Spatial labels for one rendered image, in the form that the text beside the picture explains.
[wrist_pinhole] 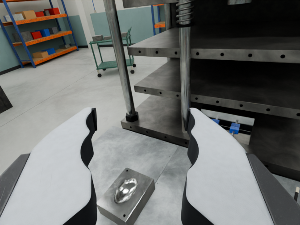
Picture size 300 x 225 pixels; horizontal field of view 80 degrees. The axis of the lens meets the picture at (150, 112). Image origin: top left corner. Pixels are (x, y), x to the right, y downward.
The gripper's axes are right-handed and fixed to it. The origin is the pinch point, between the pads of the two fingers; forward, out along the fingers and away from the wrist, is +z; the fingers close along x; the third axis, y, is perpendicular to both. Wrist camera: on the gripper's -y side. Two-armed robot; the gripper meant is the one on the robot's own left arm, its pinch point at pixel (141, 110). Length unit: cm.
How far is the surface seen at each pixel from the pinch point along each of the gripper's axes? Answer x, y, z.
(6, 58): -453, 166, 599
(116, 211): -10, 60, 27
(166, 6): 18, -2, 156
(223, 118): 44, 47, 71
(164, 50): 11, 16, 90
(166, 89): 14, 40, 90
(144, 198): 1, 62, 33
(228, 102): 44, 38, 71
